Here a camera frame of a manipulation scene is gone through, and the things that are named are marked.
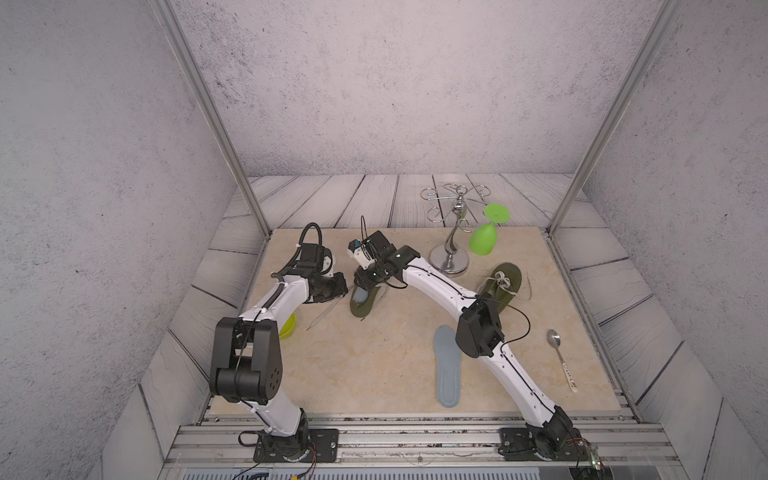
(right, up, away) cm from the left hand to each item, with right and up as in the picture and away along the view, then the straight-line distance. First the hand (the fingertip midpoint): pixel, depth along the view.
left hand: (350, 288), depth 92 cm
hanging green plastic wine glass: (+41, +15, +2) cm, 44 cm away
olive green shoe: (+3, -7, +4) cm, 9 cm away
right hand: (+2, +2, +3) cm, 4 cm away
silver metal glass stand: (+35, +23, -2) cm, 42 cm away
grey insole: (+2, -3, +7) cm, 8 cm away
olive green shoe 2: (+48, 0, +5) cm, 48 cm away
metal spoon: (+61, -15, -1) cm, 63 cm away
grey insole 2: (+29, -21, -6) cm, 36 cm away
